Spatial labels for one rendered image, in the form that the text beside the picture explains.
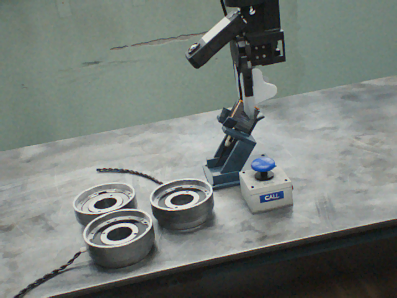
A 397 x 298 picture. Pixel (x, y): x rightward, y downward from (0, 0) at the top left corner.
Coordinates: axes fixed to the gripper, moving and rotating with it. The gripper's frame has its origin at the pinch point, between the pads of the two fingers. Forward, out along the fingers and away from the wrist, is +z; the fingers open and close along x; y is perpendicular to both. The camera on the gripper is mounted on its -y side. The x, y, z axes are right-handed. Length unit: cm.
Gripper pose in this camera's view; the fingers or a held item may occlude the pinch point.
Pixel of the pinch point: (245, 110)
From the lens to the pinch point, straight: 100.9
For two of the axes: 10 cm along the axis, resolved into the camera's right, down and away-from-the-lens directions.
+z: 1.4, 9.1, 4.0
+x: -1.4, -3.8, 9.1
